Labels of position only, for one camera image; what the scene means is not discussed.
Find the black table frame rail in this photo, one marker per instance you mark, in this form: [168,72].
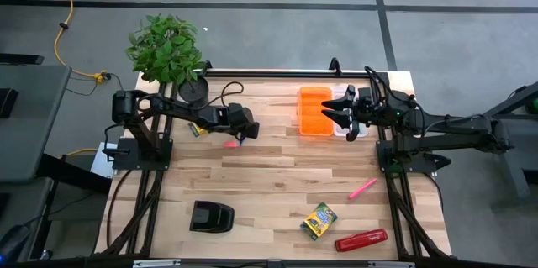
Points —
[273,74]
[231,265]

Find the black plant pot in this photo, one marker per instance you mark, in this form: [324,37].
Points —
[193,90]

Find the black electric pencil sharpener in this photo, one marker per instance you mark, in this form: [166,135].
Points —
[210,217]

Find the red stapler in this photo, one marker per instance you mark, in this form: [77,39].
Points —
[361,240]

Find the orange pencil box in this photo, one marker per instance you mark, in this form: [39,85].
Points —
[315,110]

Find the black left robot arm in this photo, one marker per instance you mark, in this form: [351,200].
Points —
[176,110]

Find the grey metal stand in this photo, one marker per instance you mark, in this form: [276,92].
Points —
[515,175]

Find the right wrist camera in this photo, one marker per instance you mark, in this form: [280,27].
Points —
[365,93]

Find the white box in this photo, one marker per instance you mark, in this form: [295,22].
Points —
[101,163]

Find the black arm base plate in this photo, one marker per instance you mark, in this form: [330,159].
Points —
[420,164]
[126,161]

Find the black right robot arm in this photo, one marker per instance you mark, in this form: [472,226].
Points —
[462,127]

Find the small blue pen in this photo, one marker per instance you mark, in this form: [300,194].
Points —
[241,142]

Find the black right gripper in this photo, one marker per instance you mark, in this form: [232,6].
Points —
[370,110]

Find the green leafy tree plant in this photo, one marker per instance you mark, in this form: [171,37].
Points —
[164,49]

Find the pink eraser block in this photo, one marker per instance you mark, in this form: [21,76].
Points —
[230,144]

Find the yellow green crayon box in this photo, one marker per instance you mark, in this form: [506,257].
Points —
[197,130]
[319,220]

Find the grey desk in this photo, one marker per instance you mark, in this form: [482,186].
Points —
[29,125]

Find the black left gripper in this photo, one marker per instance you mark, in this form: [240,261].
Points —
[244,121]

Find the pink highlighter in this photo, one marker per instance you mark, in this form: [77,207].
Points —
[362,189]

